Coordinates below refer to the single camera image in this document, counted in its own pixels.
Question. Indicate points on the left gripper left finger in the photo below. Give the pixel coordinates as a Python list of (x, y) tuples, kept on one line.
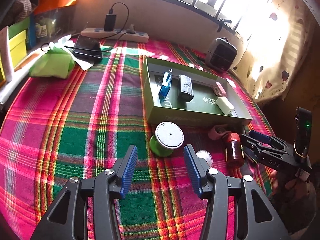
[(66, 217)]

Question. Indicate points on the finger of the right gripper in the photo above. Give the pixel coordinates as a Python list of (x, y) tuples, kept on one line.
[(272, 141), (252, 147)]

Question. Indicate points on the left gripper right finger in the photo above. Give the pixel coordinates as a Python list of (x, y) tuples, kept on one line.
[(255, 217)]

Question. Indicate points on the white USB charger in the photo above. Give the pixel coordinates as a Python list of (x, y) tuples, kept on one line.
[(224, 105)]

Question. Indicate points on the pink small device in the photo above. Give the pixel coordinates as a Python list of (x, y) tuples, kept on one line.
[(219, 90)]

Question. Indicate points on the black rectangular device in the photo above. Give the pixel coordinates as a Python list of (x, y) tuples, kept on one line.
[(185, 88)]

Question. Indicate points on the green jar white lid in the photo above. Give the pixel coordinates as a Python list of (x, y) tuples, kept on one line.
[(167, 137)]

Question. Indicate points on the blue USB card reader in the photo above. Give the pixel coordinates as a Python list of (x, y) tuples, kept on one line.
[(166, 84)]

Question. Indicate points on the right hand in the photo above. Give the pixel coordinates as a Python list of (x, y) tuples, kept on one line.
[(291, 191)]

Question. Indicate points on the red cap brown bottle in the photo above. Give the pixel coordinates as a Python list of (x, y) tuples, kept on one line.
[(234, 155)]

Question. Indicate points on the small white round jar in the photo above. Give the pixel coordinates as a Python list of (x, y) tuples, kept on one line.
[(206, 156)]

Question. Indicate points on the green shallow box tray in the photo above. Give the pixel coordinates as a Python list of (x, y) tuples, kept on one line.
[(202, 110)]

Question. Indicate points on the plaid pink green tablecloth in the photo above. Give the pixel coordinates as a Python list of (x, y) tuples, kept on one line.
[(59, 128)]

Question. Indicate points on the heart pattern curtain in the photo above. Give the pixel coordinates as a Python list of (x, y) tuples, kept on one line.
[(278, 34)]

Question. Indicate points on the green tissue pack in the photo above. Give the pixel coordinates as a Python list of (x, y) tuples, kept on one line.
[(54, 63)]

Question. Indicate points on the black smartphone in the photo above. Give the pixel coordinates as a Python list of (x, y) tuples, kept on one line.
[(87, 48)]

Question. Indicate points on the white power strip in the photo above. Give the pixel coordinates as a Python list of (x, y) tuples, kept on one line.
[(116, 34)]

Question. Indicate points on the white paper sheet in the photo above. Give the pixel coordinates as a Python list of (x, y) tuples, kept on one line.
[(65, 43)]

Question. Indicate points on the black charger adapter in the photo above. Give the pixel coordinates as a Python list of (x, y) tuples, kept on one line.
[(110, 21)]

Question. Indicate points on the white tube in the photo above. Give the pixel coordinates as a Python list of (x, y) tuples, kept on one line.
[(5, 54)]

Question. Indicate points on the yellow green box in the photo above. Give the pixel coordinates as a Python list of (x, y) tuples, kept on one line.
[(17, 40)]

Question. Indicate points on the brown checkered cloth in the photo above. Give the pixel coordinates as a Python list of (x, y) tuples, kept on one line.
[(20, 10)]

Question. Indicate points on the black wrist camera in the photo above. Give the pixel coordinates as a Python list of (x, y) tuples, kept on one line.
[(303, 131)]

